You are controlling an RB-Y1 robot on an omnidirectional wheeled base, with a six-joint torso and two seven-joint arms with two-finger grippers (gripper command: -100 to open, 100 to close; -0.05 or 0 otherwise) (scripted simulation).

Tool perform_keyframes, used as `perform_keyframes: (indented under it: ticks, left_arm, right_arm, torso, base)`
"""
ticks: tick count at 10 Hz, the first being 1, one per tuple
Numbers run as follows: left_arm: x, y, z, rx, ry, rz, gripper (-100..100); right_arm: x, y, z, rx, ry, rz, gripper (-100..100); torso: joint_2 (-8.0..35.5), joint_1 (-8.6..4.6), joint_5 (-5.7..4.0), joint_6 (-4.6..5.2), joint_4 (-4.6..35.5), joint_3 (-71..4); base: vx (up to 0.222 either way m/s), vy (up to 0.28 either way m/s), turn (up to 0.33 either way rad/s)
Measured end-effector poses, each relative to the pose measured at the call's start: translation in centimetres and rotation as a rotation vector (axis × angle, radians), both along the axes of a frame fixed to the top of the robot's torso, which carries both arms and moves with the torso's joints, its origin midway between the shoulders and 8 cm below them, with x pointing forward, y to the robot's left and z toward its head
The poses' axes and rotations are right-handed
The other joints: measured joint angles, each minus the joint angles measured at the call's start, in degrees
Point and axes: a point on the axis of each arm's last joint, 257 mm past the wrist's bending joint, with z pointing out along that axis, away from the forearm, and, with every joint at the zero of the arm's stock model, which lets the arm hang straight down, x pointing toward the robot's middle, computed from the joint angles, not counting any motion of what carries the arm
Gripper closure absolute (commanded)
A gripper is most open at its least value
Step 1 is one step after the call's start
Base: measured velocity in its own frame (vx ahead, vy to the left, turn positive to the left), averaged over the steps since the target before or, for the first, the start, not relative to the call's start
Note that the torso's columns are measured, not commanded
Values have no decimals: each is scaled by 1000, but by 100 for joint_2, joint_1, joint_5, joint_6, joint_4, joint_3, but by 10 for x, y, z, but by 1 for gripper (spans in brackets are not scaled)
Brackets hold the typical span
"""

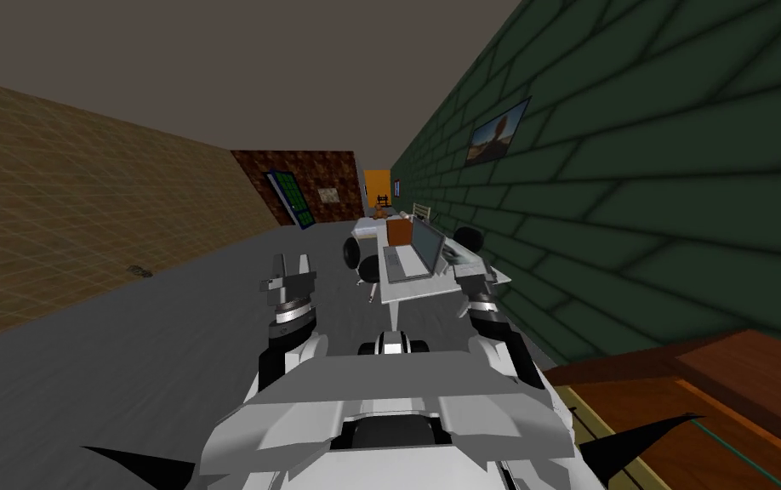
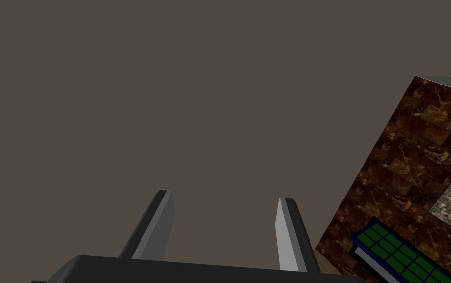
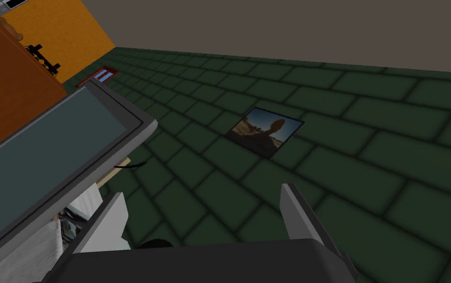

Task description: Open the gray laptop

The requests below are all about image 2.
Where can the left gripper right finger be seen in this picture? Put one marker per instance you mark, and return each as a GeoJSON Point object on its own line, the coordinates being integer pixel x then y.
{"type": "Point", "coordinates": [290, 239]}

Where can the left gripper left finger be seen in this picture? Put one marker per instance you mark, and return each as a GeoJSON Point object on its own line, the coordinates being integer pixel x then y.
{"type": "Point", "coordinates": [152, 230]}

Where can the blue green checkered box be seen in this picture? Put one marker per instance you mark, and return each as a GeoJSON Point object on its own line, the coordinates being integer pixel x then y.
{"type": "Point", "coordinates": [400, 255]}

